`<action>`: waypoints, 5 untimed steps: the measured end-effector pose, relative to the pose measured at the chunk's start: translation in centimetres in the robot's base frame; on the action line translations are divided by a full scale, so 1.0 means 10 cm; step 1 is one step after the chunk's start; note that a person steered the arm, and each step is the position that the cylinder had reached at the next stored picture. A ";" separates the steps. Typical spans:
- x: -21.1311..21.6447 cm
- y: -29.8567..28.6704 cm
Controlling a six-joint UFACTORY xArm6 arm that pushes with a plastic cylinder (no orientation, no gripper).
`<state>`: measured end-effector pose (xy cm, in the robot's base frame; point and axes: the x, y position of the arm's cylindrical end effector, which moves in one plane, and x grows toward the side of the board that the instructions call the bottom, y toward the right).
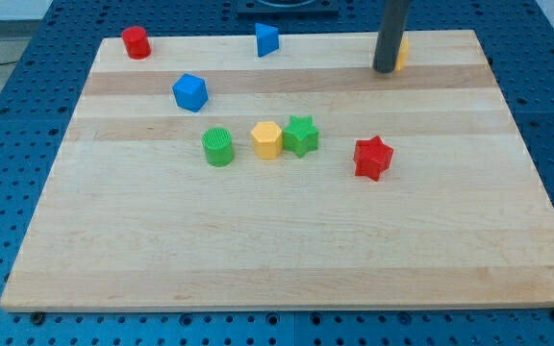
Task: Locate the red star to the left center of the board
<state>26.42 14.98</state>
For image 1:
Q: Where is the green star block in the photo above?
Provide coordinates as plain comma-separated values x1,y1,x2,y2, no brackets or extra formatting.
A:
283,115,319,158

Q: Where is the wooden board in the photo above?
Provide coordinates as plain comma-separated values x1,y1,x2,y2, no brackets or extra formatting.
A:
0,30,554,313

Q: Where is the red star block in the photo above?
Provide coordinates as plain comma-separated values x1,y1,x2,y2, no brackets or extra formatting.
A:
353,136,393,182

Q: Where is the yellow hexagon block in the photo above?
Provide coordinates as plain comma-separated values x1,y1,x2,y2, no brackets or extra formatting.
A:
250,121,283,160

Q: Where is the green cylinder block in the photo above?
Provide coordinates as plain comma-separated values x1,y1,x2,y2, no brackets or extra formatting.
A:
202,127,235,167

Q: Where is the blue cube block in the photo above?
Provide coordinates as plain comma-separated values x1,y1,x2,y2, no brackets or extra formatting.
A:
172,73,209,112

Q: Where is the blue triangular prism block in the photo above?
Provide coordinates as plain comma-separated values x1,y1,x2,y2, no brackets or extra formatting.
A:
255,23,280,58

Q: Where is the yellow block behind rod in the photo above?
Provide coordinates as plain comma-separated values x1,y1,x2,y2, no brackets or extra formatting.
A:
394,37,409,71

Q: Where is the dark grey robot rod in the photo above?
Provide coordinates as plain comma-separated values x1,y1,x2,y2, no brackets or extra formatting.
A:
372,0,411,74

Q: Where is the red cylinder block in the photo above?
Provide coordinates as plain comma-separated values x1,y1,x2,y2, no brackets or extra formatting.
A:
121,26,152,60

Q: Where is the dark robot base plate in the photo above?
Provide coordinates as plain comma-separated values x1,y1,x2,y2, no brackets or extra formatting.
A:
234,0,340,16

